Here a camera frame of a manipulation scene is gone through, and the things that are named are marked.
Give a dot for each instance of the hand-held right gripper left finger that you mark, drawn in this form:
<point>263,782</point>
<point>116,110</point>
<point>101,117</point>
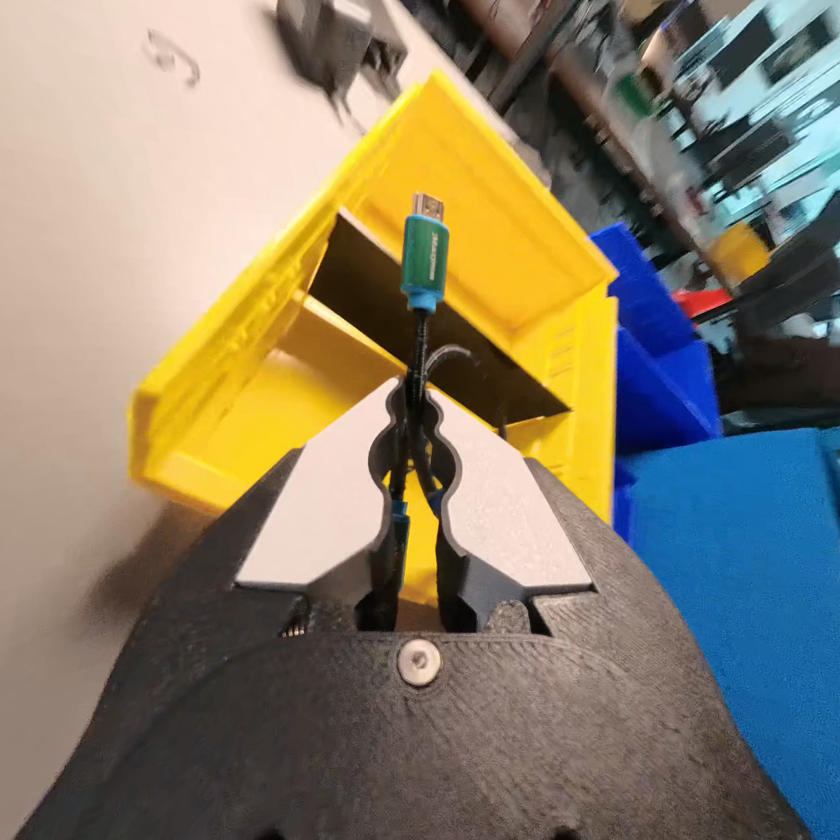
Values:
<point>315,518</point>

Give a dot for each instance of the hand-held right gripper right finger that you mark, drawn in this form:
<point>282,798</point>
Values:
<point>518,525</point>

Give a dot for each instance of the large yellow plastic bin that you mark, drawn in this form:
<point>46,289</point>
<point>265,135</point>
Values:
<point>512,249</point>

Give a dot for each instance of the black bin divider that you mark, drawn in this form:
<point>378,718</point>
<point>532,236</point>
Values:
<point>367,295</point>

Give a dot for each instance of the red plastic bin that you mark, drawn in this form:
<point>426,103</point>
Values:
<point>702,303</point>

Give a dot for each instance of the grey power station with display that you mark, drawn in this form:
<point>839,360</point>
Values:
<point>328,39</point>

